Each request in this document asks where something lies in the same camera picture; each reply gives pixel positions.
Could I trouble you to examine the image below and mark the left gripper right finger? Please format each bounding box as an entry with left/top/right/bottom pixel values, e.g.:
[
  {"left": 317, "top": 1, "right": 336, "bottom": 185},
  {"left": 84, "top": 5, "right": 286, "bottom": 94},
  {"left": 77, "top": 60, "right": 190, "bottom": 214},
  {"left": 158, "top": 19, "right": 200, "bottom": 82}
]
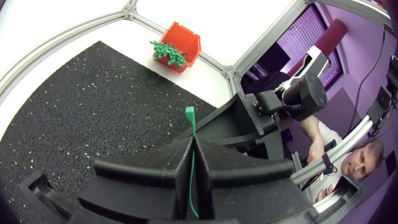
[{"left": 194, "top": 136, "right": 312, "bottom": 224}]

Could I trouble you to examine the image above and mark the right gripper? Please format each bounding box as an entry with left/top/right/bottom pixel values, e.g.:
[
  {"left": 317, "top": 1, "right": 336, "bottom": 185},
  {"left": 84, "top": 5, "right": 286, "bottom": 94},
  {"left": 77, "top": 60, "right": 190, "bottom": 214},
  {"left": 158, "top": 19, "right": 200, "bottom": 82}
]
[{"left": 172, "top": 92, "right": 294, "bottom": 160}]

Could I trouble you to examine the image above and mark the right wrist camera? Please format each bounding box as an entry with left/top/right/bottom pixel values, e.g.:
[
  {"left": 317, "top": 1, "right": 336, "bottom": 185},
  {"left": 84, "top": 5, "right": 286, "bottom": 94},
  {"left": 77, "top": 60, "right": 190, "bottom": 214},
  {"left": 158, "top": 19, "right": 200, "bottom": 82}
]
[{"left": 256, "top": 89, "right": 285, "bottom": 116}]

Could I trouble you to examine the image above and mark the red plastic box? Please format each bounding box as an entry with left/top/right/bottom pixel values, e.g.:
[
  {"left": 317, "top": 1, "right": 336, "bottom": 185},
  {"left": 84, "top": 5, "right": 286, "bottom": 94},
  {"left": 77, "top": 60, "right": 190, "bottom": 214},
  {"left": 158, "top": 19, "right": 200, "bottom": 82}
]
[{"left": 152, "top": 21, "right": 202, "bottom": 74}]

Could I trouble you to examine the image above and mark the bundle of green cable ties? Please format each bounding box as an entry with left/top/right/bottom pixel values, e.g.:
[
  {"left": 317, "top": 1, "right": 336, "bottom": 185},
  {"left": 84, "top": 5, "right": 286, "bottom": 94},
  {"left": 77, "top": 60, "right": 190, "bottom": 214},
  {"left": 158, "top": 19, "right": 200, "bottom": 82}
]
[{"left": 149, "top": 40, "right": 188, "bottom": 71}]

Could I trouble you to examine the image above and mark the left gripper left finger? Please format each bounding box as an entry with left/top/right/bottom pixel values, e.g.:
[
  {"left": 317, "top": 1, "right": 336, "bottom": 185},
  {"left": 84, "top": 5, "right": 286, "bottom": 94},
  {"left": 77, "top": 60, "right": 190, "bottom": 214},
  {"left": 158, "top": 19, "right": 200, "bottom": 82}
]
[{"left": 67, "top": 136, "right": 195, "bottom": 224}]

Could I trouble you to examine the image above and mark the black speckled mat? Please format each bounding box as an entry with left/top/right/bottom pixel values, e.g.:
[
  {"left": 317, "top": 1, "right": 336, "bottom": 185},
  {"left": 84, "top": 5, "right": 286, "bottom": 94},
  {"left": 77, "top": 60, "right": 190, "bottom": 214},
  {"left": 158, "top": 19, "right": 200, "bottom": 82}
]
[{"left": 0, "top": 40, "right": 218, "bottom": 224}]

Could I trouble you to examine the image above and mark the person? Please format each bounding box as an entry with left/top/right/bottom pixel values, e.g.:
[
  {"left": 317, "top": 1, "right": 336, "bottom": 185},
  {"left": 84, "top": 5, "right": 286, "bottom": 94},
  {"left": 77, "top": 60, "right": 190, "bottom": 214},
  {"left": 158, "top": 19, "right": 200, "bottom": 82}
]
[{"left": 299, "top": 114, "right": 385, "bottom": 203}]

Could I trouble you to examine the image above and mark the green cable tie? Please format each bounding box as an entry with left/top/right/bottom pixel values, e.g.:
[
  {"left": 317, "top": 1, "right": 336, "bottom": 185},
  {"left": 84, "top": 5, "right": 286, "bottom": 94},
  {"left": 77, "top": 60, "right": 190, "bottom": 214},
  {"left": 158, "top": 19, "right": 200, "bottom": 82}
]
[{"left": 185, "top": 106, "right": 200, "bottom": 219}]

